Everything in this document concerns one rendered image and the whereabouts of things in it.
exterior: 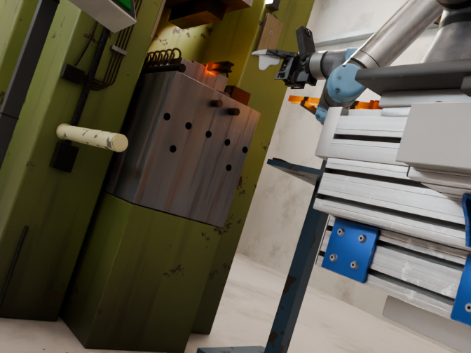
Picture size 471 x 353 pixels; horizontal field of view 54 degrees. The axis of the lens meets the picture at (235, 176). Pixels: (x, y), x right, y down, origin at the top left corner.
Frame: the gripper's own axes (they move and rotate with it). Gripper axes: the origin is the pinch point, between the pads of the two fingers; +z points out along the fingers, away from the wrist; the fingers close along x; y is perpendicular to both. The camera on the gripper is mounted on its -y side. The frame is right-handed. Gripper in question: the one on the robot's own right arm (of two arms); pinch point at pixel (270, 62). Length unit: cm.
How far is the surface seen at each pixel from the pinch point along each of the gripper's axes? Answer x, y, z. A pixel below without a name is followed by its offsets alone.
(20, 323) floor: -31, 100, 42
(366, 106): 40.6, -2.2, -6.2
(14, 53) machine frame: -50, 14, 89
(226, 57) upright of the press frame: 23, -16, 60
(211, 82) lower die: 1.4, 5.0, 30.7
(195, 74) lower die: -5.4, 5.1, 30.7
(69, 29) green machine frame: -44, 6, 49
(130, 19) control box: -38.9, 4.4, 15.2
